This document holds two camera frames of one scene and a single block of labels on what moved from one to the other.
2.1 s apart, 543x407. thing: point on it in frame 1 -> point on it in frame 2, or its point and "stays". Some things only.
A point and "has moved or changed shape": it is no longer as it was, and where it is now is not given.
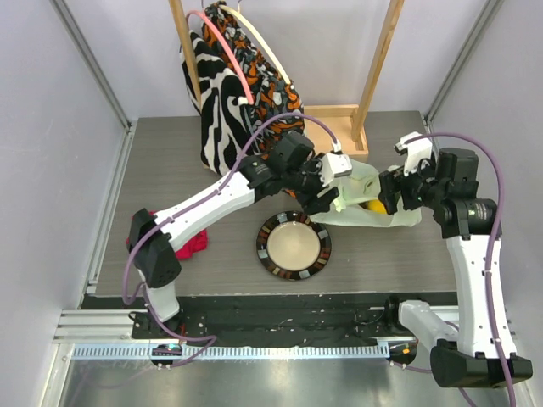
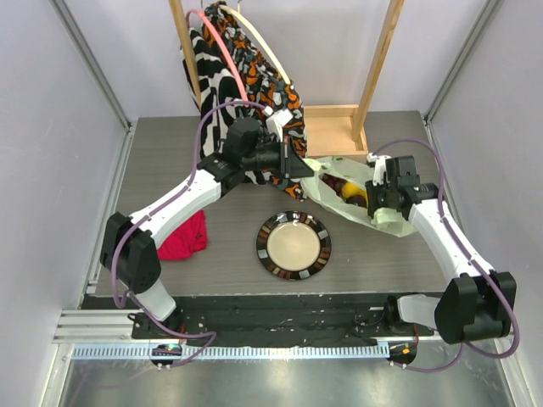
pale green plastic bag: (361, 185) has moved or changed shape
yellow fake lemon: (377, 206) has moved or changed shape
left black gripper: (323, 203) -> (290, 164)
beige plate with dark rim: (293, 245) stays
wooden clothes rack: (346, 127) stays
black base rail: (210, 320) stays
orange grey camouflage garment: (278, 110) stays
